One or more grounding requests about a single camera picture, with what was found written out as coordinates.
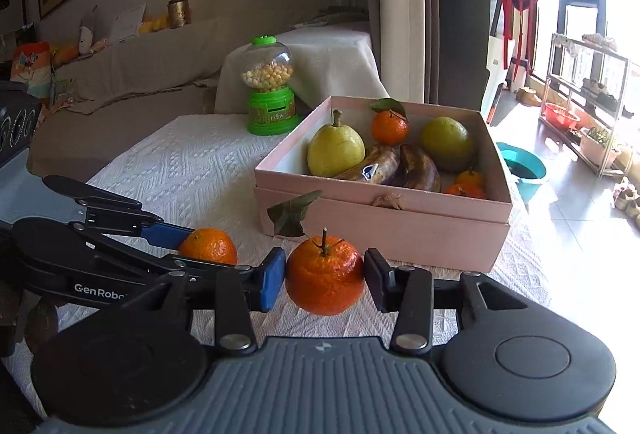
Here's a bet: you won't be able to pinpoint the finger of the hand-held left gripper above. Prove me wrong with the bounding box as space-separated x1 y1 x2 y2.
42 175 193 249
12 219 263 283

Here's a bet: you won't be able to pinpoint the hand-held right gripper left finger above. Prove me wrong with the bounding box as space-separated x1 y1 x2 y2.
127 246 287 356

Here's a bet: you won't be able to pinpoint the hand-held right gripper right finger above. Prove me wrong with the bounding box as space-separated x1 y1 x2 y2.
364 248 528 356

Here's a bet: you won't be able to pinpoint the tangerine with stem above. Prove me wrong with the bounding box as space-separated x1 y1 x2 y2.
266 190 366 317

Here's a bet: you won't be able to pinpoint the pink cardboard box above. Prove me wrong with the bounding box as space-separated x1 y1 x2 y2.
252 95 513 273

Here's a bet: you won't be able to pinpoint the brown banana with sticker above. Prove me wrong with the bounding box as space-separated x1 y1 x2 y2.
332 145 401 185

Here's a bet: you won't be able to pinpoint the brown spotted banana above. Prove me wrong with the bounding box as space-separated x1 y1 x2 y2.
387 144 442 193

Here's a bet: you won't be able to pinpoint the tangerine with green leaf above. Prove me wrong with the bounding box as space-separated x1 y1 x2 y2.
369 98 410 147

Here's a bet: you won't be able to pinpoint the round yellow-green pear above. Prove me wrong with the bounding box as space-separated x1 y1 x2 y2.
420 116 473 173

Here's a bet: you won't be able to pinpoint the person's left hand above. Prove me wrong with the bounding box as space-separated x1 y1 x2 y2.
0 291 60 357

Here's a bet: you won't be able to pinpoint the white textured tablecloth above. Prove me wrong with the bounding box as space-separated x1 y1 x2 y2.
0 114 553 420

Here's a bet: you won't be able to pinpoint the green candy dispenser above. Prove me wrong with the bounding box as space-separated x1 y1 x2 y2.
239 36 301 136

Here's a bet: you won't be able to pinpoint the beige covered sofa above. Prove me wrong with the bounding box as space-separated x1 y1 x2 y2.
27 16 226 179

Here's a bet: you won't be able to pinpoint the teal plastic basin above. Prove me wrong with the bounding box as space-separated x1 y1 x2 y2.
496 142 547 203

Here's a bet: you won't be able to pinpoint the colourful snack bag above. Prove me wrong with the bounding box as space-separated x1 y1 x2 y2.
10 42 53 107

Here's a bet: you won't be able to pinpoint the yellow toys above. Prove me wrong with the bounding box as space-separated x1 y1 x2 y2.
139 15 170 34

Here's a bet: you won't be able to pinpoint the white envelope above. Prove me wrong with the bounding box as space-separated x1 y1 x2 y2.
107 2 147 43

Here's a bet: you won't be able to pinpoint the brass cup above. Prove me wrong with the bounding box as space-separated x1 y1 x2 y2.
167 0 193 29

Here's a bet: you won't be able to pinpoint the white cloth covered chair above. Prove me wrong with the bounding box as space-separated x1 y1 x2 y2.
214 26 391 115

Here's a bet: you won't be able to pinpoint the white board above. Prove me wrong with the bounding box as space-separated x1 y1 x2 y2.
481 34 507 125

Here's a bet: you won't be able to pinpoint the red plastic basin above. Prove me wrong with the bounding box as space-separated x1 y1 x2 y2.
544 102 583 131

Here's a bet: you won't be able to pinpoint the black framed picture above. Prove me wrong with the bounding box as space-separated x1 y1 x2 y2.
0 0 27 35

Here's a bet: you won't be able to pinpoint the white planter with greens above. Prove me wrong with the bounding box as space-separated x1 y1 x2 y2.
579 128 623 177

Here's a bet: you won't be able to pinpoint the dark flat object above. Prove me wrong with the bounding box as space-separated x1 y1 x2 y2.
290 8 371 28

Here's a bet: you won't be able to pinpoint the metal shoe rack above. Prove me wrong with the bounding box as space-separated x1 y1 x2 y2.
539 32 640 175

